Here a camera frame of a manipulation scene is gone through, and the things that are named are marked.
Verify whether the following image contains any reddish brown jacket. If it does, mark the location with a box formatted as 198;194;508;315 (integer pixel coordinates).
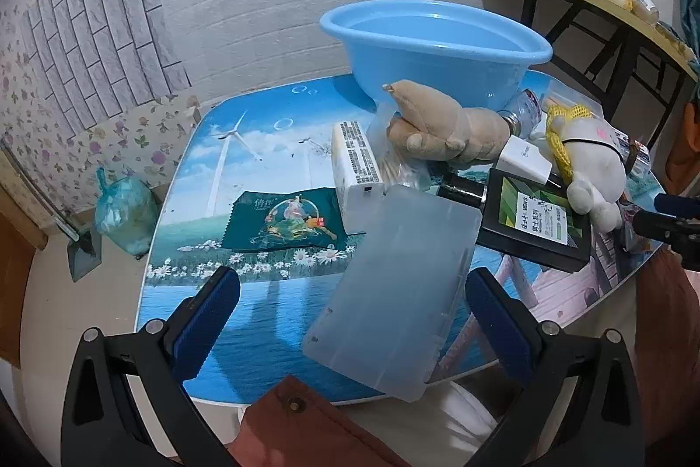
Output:
227;248;700;467

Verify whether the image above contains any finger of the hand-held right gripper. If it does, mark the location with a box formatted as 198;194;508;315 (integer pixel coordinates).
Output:
654;192;700;219
631;209;700;272

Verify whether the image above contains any blue trash bag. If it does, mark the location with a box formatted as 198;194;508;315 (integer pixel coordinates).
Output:
94;167;159;260

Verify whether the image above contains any white cloth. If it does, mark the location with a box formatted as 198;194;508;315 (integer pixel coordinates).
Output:
437;382;501;451

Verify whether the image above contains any white plush toy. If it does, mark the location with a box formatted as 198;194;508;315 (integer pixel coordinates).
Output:
544;103;630;232

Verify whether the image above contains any clear bag of cotton swabs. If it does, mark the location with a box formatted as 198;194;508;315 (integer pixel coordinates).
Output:
367;95;444;194

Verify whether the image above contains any translucent plastic case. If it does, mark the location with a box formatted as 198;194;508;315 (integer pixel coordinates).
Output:
302;185;483;403

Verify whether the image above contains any black bottle with green label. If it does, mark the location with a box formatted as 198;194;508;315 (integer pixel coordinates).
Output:
437;168;593;274

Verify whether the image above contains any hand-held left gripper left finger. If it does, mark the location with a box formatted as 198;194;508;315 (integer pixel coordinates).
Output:
60;266;242;467

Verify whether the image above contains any white charger plug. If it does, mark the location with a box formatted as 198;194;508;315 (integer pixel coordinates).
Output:
496;136;553;184

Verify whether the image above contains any yellow mesh net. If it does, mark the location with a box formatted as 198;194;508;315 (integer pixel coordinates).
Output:
545;104;597;182

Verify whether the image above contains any small brown packet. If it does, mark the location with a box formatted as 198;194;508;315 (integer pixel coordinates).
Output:
623;139;651;178

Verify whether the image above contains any clear jar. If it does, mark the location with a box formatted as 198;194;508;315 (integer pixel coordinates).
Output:
631;0;660;25

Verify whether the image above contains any blue plastic basin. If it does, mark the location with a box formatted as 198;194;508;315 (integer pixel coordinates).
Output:
319;0;553;109

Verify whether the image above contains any small clear plastic bottle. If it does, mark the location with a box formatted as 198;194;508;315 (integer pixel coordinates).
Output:
500;88;545;140

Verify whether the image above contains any white power bank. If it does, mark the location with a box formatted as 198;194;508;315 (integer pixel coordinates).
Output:
331;119;387;234

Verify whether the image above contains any green snack packet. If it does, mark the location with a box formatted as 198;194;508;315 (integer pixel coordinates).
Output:
221;188;351;253

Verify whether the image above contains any grey metal shovel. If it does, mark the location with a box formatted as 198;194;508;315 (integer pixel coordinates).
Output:
64;218;103;282

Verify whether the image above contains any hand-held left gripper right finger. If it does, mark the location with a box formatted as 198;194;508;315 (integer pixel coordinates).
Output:
465;267;643;467

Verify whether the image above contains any orange brown cloth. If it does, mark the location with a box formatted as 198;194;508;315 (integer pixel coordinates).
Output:
664;100;700;194

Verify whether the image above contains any beige plush toy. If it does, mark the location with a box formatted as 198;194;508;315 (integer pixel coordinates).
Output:
383;80;512;167

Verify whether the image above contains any packet of wooden sticks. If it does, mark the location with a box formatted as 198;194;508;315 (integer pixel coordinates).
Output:
539;81;602;118

